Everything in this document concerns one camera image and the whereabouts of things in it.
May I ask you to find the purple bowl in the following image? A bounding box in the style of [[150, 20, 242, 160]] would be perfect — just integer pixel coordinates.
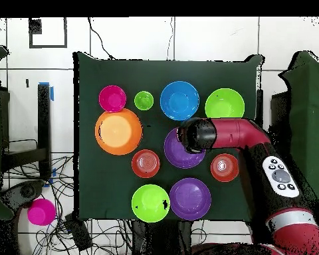
[[163, 127, 207, 169], [169, 177, 212, 222]]

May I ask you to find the large orange bowl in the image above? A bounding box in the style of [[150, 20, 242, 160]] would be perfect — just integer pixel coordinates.
[[94, 108, 144, 156]]

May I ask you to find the large green bowl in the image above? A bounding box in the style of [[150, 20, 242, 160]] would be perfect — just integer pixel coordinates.
[[204, 88, 246, 120]]

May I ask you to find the orange-red bowl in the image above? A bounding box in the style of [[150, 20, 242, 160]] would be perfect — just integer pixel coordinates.
[[130, 149, 161, 179], [210, 153, 241, 183]]

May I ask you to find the green cup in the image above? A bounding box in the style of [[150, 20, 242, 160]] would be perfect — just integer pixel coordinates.
[[134, 90, 155, 112]]

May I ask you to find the blue bowl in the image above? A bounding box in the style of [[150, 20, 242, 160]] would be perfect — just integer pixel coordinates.
[[159, 80, 201, 122]]

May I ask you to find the small green bowl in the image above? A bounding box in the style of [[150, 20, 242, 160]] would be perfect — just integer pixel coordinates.
[[131, 183, 171, 223]]

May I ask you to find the pink bowl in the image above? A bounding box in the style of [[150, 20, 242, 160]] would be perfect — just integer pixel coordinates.
[[98, 84, 128, 113]]

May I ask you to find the dark green tablecloth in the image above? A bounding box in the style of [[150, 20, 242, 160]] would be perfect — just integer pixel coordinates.
[[72, 51, 264, 222]]

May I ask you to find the blue tape strip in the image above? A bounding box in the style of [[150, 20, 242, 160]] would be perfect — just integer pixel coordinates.
[[38, 81, 54, 102]]

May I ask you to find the black power adapter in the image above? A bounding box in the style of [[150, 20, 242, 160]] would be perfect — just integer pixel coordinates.
[[63, 212, 93, 252]]

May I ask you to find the pink cup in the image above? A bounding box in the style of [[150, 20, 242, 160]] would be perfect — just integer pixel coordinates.
[[27, 198, 56, 226]]

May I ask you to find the black tape square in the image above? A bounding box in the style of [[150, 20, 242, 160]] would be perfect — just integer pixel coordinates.
[[29, 17, 68, 49]]

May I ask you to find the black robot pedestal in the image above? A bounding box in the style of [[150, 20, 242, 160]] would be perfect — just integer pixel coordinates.
[[132, 220, 203, 255]]

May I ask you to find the tangle of floor cables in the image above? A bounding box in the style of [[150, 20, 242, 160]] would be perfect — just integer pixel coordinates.
[[2, 155, 134, 255]]

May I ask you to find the black metal post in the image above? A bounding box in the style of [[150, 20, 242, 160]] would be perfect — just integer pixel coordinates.
[[255, 89, 264, 120]]

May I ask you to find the black metal frame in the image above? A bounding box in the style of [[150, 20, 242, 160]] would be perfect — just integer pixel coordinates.
[[1, 82, 53, 181]]

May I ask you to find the thin black cable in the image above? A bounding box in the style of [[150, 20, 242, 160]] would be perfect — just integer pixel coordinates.
[[87, 17, 116, 60]]

